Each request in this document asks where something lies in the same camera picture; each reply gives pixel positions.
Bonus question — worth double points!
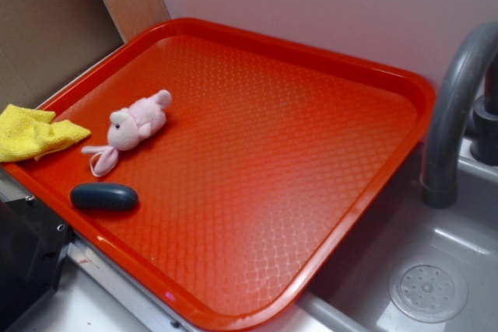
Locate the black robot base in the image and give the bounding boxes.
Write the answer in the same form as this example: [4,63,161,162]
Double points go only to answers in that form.
[1,197,72,331]

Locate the yellow cloth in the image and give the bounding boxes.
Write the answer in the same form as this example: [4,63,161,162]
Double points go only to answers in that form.
[1,104,91,163]

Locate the red plastic tray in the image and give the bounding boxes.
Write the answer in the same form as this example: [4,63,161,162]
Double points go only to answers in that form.
[5,19,436,331]

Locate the pink plush toy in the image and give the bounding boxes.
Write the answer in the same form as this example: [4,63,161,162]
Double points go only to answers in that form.
[81,89,172,177]

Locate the dark blue oval soap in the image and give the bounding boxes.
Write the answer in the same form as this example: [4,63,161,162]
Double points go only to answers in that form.
[69,182,139,211]

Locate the grey curved faucet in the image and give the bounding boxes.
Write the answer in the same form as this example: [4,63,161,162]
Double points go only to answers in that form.
[420,21,497,208]

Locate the grey toy sink basin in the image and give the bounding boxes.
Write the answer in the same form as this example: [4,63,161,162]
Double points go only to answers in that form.
[299,129,498,332]

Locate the brown cardboard panel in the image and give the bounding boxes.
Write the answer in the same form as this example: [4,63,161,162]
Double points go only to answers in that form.
[1,0,122,108]

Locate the round sink drain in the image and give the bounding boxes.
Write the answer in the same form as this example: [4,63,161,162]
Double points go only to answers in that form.
[388,256,468,323]

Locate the dark faucet handle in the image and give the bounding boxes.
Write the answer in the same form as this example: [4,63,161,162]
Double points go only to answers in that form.
[470,58,497,166]

